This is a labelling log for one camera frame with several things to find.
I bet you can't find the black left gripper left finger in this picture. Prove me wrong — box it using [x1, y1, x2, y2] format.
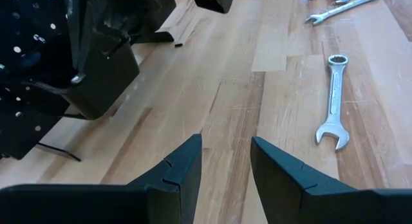
[0, 133, 203, 224]

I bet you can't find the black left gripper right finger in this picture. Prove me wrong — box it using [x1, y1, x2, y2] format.
[250, 136, 412, 224]

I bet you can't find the large black pegboard bin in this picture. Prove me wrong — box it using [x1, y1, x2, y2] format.
[62, 23, 141, 121]

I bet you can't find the black perforated pegboard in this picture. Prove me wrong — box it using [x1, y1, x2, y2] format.
[0, 0, 178, 162]

